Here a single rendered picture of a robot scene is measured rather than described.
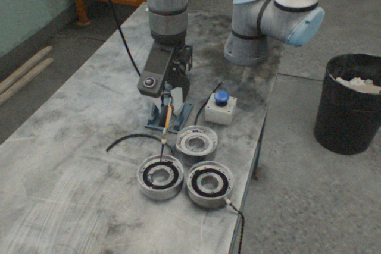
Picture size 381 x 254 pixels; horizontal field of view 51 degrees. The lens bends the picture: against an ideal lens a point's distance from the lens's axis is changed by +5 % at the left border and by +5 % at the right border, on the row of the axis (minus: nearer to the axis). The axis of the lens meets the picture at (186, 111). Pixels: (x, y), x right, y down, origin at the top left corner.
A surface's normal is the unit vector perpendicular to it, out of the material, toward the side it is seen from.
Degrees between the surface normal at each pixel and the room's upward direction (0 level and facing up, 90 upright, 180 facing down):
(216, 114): 90
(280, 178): 0
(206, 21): 0
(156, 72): 29
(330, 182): 0
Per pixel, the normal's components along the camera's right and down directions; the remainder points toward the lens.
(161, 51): -0.10, -0.36
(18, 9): 0.95, 0.21
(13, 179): 0.00, -0.76
